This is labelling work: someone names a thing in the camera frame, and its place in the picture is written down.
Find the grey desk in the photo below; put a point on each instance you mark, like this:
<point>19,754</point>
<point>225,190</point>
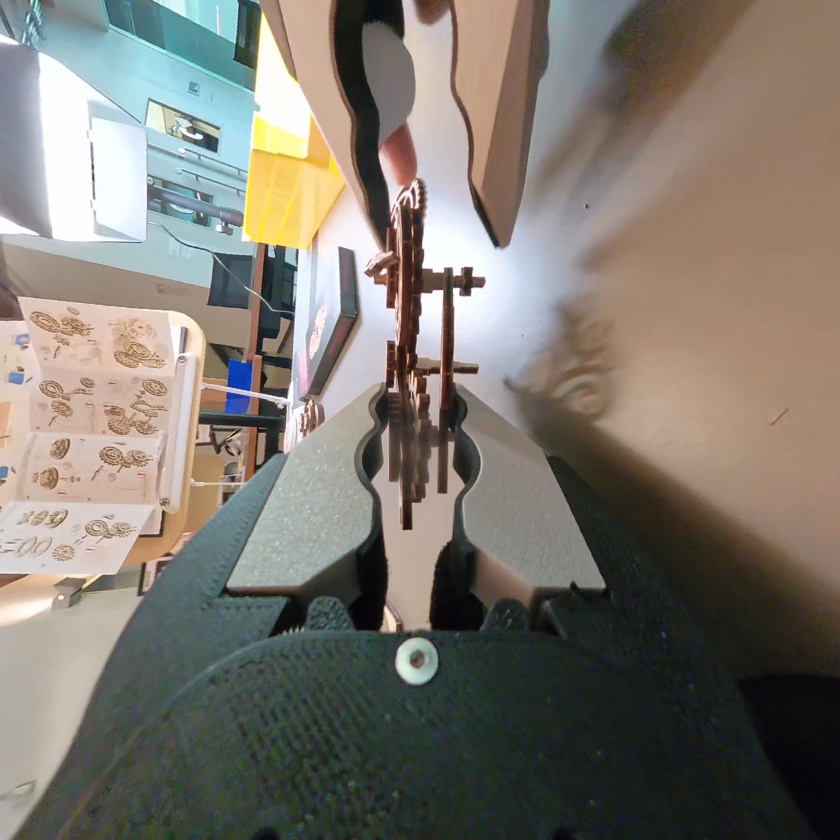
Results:
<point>689,262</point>

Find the paper instruction sheet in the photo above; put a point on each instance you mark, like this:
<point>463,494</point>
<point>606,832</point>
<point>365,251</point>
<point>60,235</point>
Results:
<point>98,394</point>

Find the white light panel on pole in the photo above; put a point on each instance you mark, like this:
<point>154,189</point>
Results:
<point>65,164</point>

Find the wooden gear clock model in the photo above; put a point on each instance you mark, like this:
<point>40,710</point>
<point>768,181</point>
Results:
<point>405,275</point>

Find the person's black jacket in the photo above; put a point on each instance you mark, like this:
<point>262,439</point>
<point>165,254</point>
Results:
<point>800,754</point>

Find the black cardboard box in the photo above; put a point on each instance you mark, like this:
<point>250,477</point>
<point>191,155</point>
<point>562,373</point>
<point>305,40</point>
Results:
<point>331,328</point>

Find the stacked dark wooden gears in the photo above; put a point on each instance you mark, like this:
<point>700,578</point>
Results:
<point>312,417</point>

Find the person's right hand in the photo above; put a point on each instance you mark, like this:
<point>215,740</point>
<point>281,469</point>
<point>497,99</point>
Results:
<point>401,161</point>

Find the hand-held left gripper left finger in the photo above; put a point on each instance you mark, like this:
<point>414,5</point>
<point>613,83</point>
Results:
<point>302,505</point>

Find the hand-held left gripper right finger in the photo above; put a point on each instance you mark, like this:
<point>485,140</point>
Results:
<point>525,518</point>

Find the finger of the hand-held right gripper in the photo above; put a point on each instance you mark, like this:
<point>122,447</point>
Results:
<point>315,52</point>
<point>505,98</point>

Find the black office chair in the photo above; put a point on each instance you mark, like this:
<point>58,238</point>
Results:
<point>262,289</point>

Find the blue plastic bin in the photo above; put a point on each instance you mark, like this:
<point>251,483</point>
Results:
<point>239,387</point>

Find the yellow plastic bin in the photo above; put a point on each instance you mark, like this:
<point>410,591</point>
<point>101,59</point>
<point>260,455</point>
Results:
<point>289,190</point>

